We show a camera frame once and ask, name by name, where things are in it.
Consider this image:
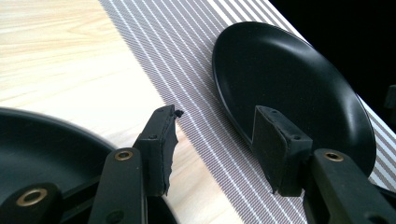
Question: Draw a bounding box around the black round plate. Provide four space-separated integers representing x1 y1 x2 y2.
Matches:
211 21 377 177
0 106 179 224

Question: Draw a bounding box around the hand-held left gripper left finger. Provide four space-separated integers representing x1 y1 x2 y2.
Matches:
133 104 184 197

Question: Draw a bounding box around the grey striped placemat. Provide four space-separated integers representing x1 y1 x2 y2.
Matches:
98 0 396 224

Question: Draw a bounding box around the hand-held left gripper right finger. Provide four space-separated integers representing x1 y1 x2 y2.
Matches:
250 105 314 198

